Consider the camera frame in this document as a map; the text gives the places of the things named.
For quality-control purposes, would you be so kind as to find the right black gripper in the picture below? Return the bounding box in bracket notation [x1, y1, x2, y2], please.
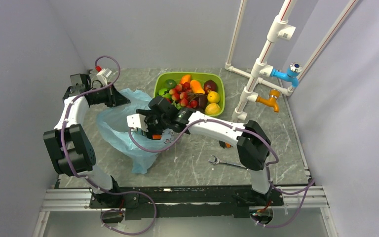
[137, 109, 170, 145]

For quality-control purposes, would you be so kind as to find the orange fake orange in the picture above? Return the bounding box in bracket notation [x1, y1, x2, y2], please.
[152, 135, 162, 140]

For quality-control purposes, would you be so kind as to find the red lychee fruit cluster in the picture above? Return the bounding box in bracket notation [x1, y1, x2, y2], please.
[166, 83, 198, 110]

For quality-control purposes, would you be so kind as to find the blue plastic bag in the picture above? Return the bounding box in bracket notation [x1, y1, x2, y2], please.
[96, 88, 158, 174]

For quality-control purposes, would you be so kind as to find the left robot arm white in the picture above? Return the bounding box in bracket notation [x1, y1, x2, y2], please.
[43, 69, 130, 207]

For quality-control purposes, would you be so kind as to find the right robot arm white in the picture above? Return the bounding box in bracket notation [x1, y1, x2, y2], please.
[127, 96, 271, 205]

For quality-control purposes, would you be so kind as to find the dark maroon fake fruit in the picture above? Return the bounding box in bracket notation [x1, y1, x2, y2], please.
[197, 94, 208, 110]

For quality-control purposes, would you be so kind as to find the orange fake mango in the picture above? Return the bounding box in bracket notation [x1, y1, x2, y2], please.
[190, 79, 205, 94]

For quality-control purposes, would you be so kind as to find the yellow fake fruit front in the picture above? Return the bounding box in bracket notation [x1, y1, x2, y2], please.
[204, 103, 221, 116]

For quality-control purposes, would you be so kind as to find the yellow fake lemon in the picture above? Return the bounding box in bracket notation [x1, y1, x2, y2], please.
[207, 91, 221, 103]

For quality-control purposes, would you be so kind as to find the dark red fake apple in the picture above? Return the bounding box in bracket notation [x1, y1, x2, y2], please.
[203, 79, 218, 94]

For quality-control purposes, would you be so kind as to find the dark green round fruit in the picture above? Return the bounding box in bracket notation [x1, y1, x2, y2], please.
[163, 79, 177, 90]

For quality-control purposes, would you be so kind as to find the green plastic fruit basket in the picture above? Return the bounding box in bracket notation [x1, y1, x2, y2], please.
[153, 72, 225, 117]

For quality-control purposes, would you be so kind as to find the orange black hex key set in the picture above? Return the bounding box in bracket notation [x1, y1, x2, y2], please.
[219, 141, 231, 149]

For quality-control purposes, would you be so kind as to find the silver open-end wrench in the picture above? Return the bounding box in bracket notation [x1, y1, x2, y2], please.
[208, 155, 247, 170]

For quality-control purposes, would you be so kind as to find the orange faucet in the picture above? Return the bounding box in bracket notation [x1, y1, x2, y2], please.
[256, 89, 281, 113]

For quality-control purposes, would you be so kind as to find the blue faucet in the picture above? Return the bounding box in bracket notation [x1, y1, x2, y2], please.
[270, 62, 303, 88]

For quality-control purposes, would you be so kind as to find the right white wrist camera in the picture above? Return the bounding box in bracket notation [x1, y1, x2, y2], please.
[126, 114, 148, 132]

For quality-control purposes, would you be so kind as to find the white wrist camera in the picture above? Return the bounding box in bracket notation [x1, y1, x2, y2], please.
[126, 114, 148, 132]
[95, 66, 113, 86]

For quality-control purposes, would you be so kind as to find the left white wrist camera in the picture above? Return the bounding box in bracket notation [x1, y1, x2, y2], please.
[95, 66, 113, 86]

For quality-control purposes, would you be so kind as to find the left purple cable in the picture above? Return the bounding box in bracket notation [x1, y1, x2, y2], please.
[60, 55, 157, 236]

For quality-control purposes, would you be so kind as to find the purple cable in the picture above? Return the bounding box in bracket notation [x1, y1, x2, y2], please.
[60, 55, 157, 236]
[128, 118, 316, 230]

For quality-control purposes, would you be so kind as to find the white PVC pipe frame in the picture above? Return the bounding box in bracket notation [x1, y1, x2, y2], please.
[225, 0, 359, 122]

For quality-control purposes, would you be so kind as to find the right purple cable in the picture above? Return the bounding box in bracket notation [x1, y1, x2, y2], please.
[128, 118, 316, 230]

